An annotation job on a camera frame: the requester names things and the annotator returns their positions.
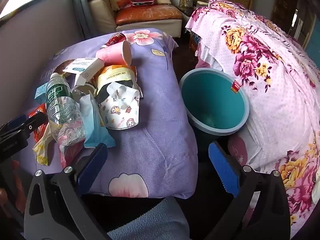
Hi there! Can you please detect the purple floral blanket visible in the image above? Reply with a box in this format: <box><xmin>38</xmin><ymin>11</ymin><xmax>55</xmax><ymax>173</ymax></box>
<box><xmin>15</xmin><ymin>27</ymin><xmax>199</xmax><ymax>200</ymax></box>

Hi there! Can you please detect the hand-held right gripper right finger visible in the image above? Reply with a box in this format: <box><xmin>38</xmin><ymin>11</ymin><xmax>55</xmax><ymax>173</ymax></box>
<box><xmin>205</xmin><ymin>141</ymin><xmax>292</xmax><ymax>240</ymax></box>

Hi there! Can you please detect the white medicine box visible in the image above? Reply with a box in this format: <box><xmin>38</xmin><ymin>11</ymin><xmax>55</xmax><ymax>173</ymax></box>
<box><xmin>62</xmin><ymin>57</ymin><xmax>104</xmax><ymax>87</ymax></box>

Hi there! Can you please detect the crumpled white paper cup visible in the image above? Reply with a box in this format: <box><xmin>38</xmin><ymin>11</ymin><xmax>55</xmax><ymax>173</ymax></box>
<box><xmin>72</xmin><ymin>84</ymin><xmax>97</xmax><ymax>101</ymax></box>

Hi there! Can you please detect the orange seat cushion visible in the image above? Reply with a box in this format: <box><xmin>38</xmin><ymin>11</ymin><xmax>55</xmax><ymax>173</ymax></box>
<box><xmin>115</xmin><ymin>5</ymin><xmax>183</xmax><ymax>26</ymax></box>

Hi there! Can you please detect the teal plastic bin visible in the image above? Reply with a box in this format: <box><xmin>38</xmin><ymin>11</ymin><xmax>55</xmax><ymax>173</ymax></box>
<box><xmin>179</xmin><ymin>67</ymin><xmax>250</xmax><ymax>143</ymax></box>

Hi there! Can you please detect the white cartoon face mask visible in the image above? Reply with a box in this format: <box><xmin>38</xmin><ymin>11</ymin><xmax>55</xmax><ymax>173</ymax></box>
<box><xmin>96</xmin><ymin>82</ymin><xmax>140</xmax><ymax>130</ymax></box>

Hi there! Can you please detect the small blue packet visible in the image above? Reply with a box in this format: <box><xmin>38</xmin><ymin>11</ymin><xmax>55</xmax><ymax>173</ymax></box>
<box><xmin>34</xmin><ymin>82</ymin><xmax>50</xmax><ymax>103</ymax></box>

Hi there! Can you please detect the pink red packet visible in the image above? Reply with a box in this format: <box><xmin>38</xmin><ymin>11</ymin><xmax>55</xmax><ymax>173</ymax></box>
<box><xmin>59</xmin><ymin>142</ymin><xmax>84</xmax><ymax>168</ymax></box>

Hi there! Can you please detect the dark wooden cabinet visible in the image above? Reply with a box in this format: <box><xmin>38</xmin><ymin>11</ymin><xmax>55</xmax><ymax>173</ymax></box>
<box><xmin>270</xmin><ymin>0</ymin><xmax>318</xmax><ymax>43</ymax></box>

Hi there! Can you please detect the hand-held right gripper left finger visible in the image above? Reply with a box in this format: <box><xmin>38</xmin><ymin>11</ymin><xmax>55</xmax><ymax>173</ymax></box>
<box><xmin>24</xmin><ymin>142</ymin><xmax>110</xmax><ymax>240</ymax></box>

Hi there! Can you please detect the person's left hand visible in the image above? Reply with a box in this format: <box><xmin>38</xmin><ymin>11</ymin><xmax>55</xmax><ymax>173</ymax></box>
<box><xmin>10</xmin><ymin>160</ymin><xmax>27</xmax><ymax>207</ymax></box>

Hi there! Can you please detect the pink paper cup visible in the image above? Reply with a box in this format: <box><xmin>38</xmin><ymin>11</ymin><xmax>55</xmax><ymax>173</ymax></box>
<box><xmin>96</xmin><ymin>40</ymin><xmax>132</xmax><ymax>67</ymax></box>

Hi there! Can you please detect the dark pink embroidered bedding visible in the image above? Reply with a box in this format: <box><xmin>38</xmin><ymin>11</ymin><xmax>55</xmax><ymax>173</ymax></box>
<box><xmin>227</xmin><ymin>132</ymin><xmax>259</xmax><ymax>167</ymax></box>

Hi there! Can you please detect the red drink can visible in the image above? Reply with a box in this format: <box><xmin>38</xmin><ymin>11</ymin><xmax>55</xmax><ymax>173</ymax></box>
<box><xmin>101</xmin><ymin>32</ymin><xmax>127</xmax><ymax>48</ymax></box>

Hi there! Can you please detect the cream leather sofa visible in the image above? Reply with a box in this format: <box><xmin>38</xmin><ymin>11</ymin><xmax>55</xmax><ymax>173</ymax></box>
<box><xmin>85</xmin><ymin>0</ymin><xmax>183</xmax><ymax>38</ymax></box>

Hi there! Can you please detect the brown round lid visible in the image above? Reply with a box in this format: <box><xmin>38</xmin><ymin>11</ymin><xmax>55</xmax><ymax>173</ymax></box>
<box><xmin>54</xmin><ymin>60</ymin><xmax>75</xmax><ymax>77</ymax></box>

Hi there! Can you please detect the light blue tissue pack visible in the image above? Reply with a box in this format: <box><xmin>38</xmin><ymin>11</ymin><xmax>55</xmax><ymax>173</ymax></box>
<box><xmin>79</xmin><ymin>94</ymin><xmax>117</xmax><ymax>148</ymax></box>

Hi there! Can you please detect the yellow snack bag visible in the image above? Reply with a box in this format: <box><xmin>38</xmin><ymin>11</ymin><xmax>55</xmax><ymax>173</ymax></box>
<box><xmin>96</xmin><ymin>65</ymin><xmax>143</xmax><ymax>98</ymax></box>

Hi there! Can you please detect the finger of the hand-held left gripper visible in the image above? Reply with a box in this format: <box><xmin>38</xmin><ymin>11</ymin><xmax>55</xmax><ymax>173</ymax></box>
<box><xmin>24</xmin><ymin>112</ymin><xmax>48</xmax><ymax>133</ymax></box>
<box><xmin>6</xmin><ymin>114</ymin><xmax>27</xmax><ymax>132</ymax></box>

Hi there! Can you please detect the clear plastic water bottle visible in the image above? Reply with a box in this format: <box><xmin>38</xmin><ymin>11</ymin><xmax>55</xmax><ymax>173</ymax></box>
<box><xmin>46</xmin><ymin>72</ymin><xmax>87</xmax><ymax>146</ymax></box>

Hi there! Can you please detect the pink floral bed sheet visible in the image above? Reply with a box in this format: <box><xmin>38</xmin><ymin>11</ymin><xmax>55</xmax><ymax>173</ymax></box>
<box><xmin>185</xmin><ymin>0</ymin><xmax>320</xmax><ymax>238</ymax></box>

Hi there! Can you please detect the grey curtain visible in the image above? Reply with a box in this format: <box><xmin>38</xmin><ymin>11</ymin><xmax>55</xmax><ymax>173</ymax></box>
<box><xmin>71</xmin><ymin>0</ymin><xmax>91</xmax><ymax>34</ymax></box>

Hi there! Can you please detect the red snack packet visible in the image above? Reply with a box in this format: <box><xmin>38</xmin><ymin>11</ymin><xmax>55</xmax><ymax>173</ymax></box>
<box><xmin>27</xmin><ymin>104</ymin><xmax>50</xmax><ymax>142</ymax></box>

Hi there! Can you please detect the yellow crumpled wrapper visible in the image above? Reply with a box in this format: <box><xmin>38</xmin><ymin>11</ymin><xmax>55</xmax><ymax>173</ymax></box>
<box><xmin>33</xmin><ymin>122</ymin><xmax>59</xmax><ymax>167</ymax></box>

